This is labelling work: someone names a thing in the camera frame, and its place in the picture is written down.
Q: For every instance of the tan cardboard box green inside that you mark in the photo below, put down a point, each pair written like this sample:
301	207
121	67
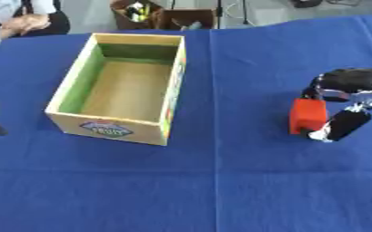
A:
121	87

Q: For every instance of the black tripod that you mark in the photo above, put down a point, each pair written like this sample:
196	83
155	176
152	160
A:
231	12

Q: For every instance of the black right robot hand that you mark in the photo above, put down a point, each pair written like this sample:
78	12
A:
348	81

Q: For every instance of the red rectangular block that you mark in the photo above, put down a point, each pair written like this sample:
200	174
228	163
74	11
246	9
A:
307	116

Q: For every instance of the person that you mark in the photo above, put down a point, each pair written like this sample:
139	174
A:
14	22

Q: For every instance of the person's hand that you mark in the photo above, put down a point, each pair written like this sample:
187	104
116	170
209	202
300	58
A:
28	22

